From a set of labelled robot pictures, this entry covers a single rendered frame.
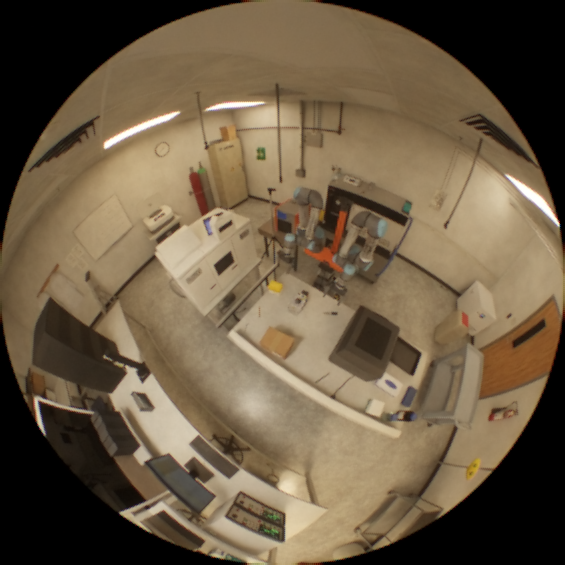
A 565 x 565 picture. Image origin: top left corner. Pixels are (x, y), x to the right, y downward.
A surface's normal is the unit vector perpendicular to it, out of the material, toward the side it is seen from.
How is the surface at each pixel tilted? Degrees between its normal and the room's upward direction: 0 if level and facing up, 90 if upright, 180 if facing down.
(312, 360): 0
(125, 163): 90
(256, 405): 0
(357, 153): 90
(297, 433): 0
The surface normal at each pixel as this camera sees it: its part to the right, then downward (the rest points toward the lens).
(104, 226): 0.81, 0.47
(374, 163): -0.59, 0.66
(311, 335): -0.03, -0.58
